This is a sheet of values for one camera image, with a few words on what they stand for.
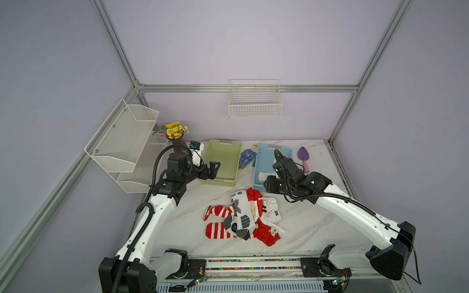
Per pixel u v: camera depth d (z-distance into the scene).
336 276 0.72
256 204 0.83
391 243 0.39
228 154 1.17
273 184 0.66
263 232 0.82
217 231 0.82
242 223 0.80
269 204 0.88
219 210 0.84
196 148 0.65
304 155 1.14
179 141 0.98
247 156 1.11
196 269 0.73
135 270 0.37
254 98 0.95
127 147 0.78
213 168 0.69
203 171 0.66
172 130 0.91
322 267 0.65
